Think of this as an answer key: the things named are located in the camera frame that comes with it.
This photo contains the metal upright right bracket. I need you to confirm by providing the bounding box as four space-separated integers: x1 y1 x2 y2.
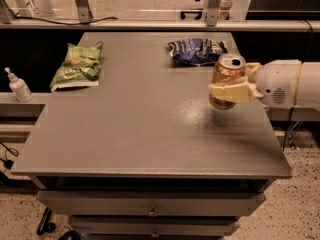
204 0 221 26

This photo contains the round lower drawer knob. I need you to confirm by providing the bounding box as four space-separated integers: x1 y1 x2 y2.
150 230 160 239

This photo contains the white pump bottle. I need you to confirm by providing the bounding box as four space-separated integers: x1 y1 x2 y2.
5 67 33 102

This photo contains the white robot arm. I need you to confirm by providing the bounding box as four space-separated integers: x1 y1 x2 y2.
208 60 320 110

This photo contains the orange soda can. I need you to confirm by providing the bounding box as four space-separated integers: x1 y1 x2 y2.
208 53 246 110

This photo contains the grey drawer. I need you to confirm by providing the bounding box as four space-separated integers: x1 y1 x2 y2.
69 216 240 236
37 191 266 216

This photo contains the metal upright left bracket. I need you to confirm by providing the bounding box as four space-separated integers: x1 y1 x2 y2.
75 0 93 24

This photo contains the blue chip bag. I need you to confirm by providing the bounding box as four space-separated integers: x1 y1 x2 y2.
168 38 228 66

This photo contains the black cable at left floor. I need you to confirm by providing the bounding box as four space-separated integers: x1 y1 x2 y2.
0 141 20 172

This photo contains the round drawer knob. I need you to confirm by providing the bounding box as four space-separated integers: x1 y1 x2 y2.
150 230 160 239
148 207 159 217

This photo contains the grey lower drawer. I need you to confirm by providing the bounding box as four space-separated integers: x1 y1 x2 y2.
69 216 240 236

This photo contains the black cable on ledge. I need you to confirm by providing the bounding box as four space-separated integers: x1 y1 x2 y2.
0 0 119 26

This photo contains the black caster wheel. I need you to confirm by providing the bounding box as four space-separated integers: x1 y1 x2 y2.
36 208 56 236

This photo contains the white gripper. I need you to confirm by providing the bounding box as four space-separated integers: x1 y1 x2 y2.
208 60 302 109

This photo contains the metal upright bracket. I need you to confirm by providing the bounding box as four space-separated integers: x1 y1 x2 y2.
204 0 221 26
75 0 93 24

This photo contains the round upper drawer knob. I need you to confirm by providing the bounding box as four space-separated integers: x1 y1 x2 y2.
148 207 159 217

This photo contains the grey upper drawer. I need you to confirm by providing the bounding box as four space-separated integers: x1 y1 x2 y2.
37 191 266 216

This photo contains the green jalapeno chip bag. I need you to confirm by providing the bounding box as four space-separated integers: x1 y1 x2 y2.
50 42 103 92

